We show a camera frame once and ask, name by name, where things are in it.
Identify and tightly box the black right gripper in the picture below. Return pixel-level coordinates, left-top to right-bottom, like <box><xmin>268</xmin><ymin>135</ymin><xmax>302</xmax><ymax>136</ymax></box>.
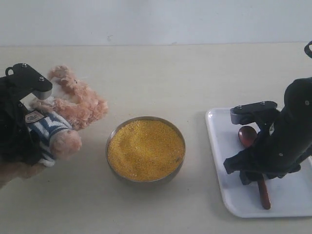
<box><xmin>240</xmin><ymin>168</ymin><xmax>302</xmax><ymax>186</ymax></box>

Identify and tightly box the pink teddy bear striped sweater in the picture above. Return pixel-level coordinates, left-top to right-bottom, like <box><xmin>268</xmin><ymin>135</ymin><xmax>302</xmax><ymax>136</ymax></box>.
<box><xmin>26</xmin><ymin>65</ymin><xmax>108</xmax><ymax>167</ymax></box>

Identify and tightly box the dark red wooden spoon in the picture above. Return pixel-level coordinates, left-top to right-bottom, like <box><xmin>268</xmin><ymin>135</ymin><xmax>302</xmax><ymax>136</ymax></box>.
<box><xmin>238</xmin><ymin>125</ymin><xmax>271</xmax><ymax>210</ymax></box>

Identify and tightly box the metal bowl of yellow millet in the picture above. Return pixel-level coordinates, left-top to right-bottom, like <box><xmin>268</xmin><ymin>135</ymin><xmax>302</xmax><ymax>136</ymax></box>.
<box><xmin>106</xmin><ymin>116</ymin><xmax>186</xmax><ymax>183</ymax></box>

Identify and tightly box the black cloth-covered right robot arm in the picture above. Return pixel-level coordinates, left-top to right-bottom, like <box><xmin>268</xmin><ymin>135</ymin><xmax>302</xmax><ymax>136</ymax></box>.
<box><xmin>223</xmin><ymin>78</ymin><xmax>312</xmax><ymax>185</ymax></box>

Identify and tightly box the white rectangular tray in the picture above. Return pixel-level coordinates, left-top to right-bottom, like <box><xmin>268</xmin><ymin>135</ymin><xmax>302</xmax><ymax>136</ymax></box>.
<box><xmin>205</xmin><ymin>108</ymin><xmax>312</xmax><ymax>218</ymax></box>

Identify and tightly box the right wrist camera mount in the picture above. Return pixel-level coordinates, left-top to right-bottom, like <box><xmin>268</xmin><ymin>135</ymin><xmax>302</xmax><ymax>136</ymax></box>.
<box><xmin>230</xmin><ymin>101</ymin><xmax>280</xmax><ymax>125</ymax></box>

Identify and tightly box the black cable loop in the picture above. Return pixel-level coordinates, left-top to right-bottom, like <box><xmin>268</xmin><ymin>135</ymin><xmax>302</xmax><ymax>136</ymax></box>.
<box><xmin>304</xmin><ymin>40</ymin><xmax>312</xmax><ymax>59</ymax></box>

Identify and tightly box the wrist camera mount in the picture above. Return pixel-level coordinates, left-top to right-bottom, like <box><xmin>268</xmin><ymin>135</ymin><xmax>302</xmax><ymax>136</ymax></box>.
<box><xmin>5</xmin><ymin>63</ymin><xmax>53</xmax><ymax>100</ymax></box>
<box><xmin>230</xmin><ymin>101</ymin><xmax>280</xmax><ymax>125</ymax></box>

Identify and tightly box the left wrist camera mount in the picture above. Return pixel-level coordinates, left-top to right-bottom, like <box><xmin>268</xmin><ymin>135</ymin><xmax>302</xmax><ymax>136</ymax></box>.
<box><xmin>5</xmin><ymin>63</ymin><xmax>53</xmax><ymax>100</ymax></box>

